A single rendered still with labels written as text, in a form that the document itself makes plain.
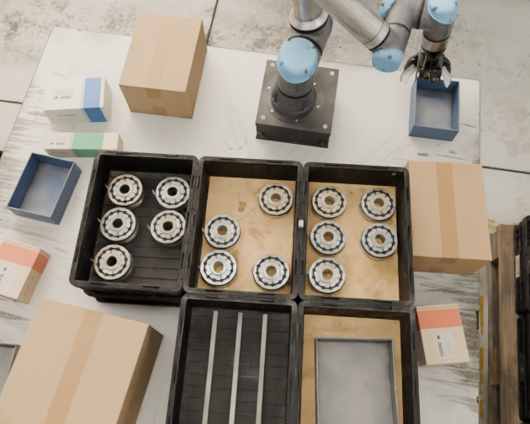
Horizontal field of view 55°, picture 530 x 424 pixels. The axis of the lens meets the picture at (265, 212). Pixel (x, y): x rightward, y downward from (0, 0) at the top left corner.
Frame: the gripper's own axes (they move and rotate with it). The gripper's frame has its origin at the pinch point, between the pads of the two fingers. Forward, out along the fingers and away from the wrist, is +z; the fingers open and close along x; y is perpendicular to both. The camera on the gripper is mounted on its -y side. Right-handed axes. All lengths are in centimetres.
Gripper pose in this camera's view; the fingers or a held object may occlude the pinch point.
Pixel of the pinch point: (424, 81)
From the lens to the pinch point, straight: 174.5
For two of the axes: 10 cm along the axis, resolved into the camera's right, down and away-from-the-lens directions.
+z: 1.4, 3.9, 9.1
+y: -1.9, 9.1, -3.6
